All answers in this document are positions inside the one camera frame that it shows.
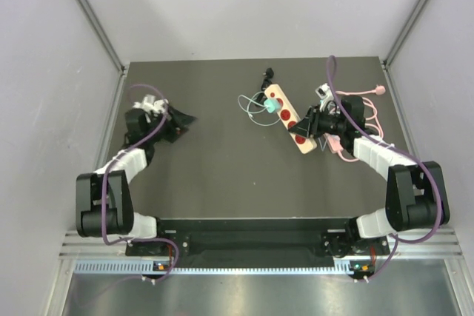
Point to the teal plug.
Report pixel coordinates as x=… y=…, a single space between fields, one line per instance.
x=272 y=105

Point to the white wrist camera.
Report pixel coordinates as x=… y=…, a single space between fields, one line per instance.
x=151 y=105
x=325 y=94

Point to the slotted grey cable duct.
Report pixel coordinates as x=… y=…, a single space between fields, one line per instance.
x=159 y=266

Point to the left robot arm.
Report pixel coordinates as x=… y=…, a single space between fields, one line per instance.
x=103 y=202

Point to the beige wooden power strip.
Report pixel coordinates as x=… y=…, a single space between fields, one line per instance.
x=289 y=117

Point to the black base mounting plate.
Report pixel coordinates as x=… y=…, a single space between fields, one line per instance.
x=265 y=242

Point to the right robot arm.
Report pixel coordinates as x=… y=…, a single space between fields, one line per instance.
x=416 y=195

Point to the pink power strip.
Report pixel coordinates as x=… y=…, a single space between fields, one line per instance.
x=334 y=144

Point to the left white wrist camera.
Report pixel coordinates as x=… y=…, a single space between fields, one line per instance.
x=151 y=105

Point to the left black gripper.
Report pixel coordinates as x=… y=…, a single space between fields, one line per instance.
x=178 y=124

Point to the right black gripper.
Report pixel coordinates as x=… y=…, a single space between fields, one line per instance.
x=309 y=126

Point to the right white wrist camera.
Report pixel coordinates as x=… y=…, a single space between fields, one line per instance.
x=325 y=94

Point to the aluminium frame rail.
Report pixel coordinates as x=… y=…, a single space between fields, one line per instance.
x=100 y=33

